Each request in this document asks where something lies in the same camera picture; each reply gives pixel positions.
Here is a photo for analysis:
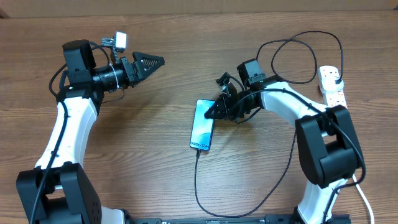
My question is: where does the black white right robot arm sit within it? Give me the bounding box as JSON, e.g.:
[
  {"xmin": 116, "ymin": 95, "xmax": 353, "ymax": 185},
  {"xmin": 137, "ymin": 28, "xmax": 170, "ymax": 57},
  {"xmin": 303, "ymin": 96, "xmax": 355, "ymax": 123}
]
[{"xmin": 204, "ymin": 59, "xmax": 366, "ymax": 223}]

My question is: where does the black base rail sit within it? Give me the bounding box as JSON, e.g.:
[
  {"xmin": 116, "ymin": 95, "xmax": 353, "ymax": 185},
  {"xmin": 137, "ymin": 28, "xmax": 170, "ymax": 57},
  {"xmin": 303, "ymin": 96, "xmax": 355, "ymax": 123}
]
[{"xmin": 126, "ymin": 215, "xmax": 304, "ymax": 224}]

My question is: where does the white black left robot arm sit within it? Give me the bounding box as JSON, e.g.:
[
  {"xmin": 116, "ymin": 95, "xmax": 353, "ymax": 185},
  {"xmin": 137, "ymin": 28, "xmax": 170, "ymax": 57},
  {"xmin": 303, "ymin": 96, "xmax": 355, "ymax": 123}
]
[{"xmin": 16, "ymin": 39, "xmax": 165, "ymax": 223}]

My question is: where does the white power strip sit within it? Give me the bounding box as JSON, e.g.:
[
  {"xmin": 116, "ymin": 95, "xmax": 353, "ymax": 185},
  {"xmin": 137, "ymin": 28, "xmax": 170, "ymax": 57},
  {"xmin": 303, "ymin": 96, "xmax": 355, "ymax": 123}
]
[{"xmin": 318, "ymin": 65, "xmax": 347, "ymax": 107}]

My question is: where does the white charger adapter plug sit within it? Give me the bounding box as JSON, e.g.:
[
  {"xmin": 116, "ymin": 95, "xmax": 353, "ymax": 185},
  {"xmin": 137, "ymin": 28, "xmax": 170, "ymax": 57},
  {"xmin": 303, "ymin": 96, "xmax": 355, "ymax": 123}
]
[{"xmin": 319, "ymin": 77, "xmax": 345, "ymax": 94}]

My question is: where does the white power strip cord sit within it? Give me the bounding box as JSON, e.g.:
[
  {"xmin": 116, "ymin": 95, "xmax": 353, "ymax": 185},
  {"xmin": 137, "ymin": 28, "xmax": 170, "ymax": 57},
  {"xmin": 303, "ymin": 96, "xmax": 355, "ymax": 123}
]
[{"xmin": 351, "ymin": 173, "xmax": 375, "ymax": 224}]

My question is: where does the blue Samsung Galaxy smartphone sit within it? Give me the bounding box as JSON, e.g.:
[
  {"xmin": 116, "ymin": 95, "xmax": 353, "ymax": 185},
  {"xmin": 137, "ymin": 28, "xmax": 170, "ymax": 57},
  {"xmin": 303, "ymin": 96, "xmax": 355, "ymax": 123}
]
[{"xmin": 190, "ymin": 99, "xmax": 215, "ymax": 151}]

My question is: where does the black USB charging cable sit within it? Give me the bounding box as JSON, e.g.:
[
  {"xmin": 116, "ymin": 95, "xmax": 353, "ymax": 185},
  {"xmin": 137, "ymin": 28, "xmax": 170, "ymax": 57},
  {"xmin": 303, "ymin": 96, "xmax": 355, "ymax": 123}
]
[{"xmin": 194, "ymin": 30, "xmax": 345, "ymax": 218}]

